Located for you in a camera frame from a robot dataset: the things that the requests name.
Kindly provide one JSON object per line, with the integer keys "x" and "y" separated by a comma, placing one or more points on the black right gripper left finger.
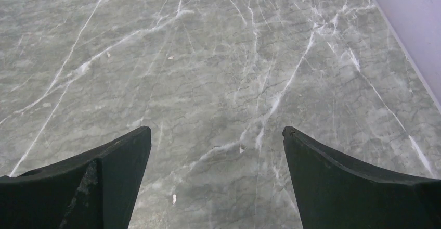
{"x": 95, "y": 189}

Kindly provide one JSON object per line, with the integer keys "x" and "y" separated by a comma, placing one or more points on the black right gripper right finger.
{"x": 335, "y": 190}

